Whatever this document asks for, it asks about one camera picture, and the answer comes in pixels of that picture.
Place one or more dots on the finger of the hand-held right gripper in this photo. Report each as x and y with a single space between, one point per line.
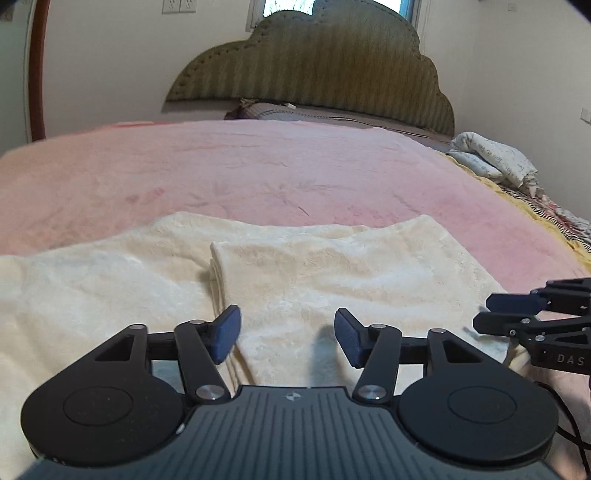
498 323
512 302

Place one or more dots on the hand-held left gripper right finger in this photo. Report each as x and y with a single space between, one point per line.
352 338

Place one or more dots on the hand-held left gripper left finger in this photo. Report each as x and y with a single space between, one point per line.
224 333

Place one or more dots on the cream white towel blanket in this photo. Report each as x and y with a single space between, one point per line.
300 277

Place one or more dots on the yellow striped sheet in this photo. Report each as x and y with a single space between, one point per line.
549 207

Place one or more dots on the white printed cloth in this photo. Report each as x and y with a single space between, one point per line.
494 159

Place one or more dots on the pink blanket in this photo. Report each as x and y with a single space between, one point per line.
231 166

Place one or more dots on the grey pillow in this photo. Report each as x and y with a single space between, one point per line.
295 113

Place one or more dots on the green padded headboard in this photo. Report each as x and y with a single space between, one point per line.
314 60

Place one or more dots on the window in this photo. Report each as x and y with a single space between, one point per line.
286 5

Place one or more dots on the white wall switch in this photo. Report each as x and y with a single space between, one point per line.
586 115

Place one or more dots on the brown wooden door frame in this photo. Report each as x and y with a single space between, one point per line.
38 69

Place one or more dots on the white wall socket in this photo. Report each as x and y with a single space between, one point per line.
170 5
187 5

